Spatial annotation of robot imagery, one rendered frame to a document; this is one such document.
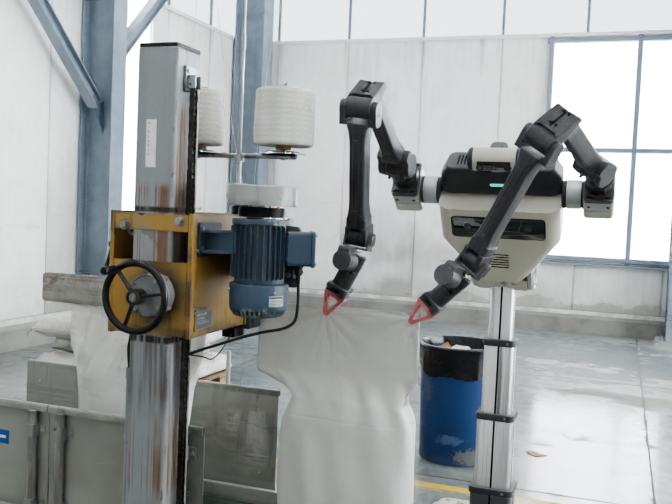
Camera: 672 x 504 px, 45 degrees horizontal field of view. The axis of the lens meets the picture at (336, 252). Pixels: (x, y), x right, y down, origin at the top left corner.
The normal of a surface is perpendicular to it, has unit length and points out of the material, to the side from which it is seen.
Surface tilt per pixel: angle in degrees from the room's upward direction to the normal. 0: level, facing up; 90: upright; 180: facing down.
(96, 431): 90
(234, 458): 90
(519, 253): 130
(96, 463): 90
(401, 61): 90
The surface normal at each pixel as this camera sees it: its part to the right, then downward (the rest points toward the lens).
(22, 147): 0.94, 0.06
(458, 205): -0.18, -0.74
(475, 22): -0.33, 0.04
